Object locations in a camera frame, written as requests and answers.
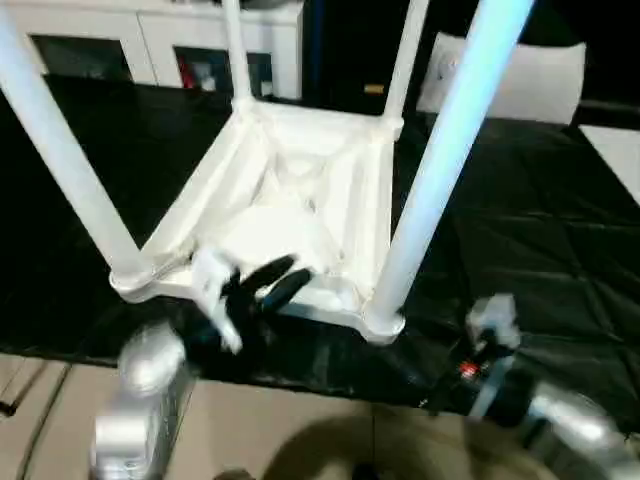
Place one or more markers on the white plastic table top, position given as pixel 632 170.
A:
pixel 280 225

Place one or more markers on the white plastic table leg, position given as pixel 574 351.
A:
pixel 239 60
pixel 405 65
pixel 450 150
pixel 50 125

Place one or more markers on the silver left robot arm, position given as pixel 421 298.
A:
pixel 145 360

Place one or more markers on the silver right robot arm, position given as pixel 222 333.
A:
pixel 575 420

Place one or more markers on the black robot foot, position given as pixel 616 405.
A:
pixel 232 474

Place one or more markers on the black work mat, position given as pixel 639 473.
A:
pixel 550 225

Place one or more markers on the small yellow label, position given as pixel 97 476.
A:
pixel 374 88

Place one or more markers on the red packet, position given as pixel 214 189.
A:
pixel 187 75

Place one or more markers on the black cabinet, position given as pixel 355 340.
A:
pixel 340 50

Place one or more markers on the black metal stand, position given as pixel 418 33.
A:
pixel 6 406

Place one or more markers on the grey and black helmet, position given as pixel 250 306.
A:
pixel 270 4

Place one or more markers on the white sheet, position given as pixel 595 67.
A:
pixel 617 155

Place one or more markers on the white cabinet with glass doors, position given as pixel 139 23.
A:
pixel 125 25

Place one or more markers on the white chair back panel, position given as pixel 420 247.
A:
pixel 540 85

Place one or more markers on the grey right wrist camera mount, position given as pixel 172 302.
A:
pixel 492 315

